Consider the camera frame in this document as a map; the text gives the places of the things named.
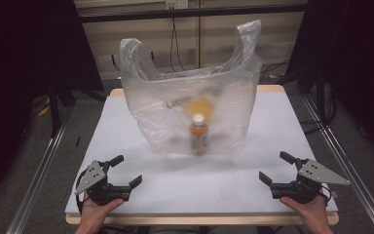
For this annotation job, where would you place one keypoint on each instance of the wooden table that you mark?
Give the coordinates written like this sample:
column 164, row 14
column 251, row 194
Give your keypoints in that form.
column 191, row 219

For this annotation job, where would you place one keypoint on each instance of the orange drink bottle white cap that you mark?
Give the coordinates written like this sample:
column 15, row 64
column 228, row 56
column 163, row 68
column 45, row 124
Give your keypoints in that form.
column 198, row 135

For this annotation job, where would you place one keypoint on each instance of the black metal stand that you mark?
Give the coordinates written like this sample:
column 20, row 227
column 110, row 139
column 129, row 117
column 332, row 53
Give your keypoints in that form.
column 54, row 110
column 320, row 97

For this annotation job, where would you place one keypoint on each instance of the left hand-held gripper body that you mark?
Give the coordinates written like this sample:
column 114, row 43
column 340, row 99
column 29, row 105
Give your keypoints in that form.
column 108, row 191

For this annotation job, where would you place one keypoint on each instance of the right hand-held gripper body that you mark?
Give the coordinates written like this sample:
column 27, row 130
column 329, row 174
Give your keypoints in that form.
column 308, row 183

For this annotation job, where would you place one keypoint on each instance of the translucent plastic bag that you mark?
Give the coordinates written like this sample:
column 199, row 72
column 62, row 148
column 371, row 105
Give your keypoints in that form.
column 162, row 107

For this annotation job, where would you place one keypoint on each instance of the person's left hand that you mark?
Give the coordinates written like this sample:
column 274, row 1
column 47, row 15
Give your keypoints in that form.
column 94, row 211

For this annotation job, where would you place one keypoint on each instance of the yellow floor tape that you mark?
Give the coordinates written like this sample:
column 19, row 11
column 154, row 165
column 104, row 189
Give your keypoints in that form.
column 44, row 111

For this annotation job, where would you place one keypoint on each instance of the white table mat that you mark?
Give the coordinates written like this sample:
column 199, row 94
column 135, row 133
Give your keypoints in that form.
column 181, row 182

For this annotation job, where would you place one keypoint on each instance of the dark curtain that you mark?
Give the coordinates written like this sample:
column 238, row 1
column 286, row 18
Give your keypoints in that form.
column 19, row 81
column 360, row 65

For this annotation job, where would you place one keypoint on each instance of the yellow round object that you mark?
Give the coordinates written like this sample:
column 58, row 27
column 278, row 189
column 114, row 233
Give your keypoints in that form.
column 201, row 105

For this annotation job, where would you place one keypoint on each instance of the black horizontal bar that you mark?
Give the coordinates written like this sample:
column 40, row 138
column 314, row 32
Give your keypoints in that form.
column 188, row 13

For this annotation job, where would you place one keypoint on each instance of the aluminium floor rail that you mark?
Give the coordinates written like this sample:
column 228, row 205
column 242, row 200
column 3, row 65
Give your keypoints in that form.
column 35, row 182
column 347, row 169

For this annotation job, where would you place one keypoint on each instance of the white wall socket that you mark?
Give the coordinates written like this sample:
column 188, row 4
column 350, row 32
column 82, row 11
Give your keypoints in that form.
column 177, row 4

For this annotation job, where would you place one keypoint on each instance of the person's right hand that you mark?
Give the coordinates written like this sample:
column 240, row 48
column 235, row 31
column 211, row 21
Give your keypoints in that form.
column 306, row 213

